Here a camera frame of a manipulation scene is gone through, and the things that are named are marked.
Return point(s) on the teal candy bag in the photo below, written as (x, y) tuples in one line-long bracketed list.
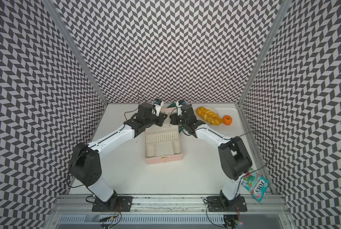
[(256, 184)]

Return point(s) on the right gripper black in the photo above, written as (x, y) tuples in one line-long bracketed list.
[(174, 119)]

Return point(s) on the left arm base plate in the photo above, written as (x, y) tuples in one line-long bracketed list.
[(119, 203)]

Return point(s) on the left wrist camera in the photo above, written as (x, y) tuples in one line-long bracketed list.
[(158, 103)]

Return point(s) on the clear glass plate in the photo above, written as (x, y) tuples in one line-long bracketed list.
[(211, 109)]

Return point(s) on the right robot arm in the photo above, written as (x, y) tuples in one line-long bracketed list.
[(234, 157)]

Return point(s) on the braided bread loaf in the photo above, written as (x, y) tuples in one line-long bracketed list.
[(209, 116)]

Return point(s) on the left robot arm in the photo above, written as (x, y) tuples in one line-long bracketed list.
[(86, 162)]

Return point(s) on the pink jewelry box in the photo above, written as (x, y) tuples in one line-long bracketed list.
[(162, 144)]

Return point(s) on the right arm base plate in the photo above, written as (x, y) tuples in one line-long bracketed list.
[(221, 204)]

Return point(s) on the aluminium mounting rail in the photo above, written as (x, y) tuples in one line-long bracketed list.
[(170, 204)]

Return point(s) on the green snack bag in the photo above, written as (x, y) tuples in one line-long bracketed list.
[(173, 105)]

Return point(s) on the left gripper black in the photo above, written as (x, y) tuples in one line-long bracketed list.
[(161, 119)]

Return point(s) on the small orange pumpkin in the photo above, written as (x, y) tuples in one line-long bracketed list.
[(227, 120)]

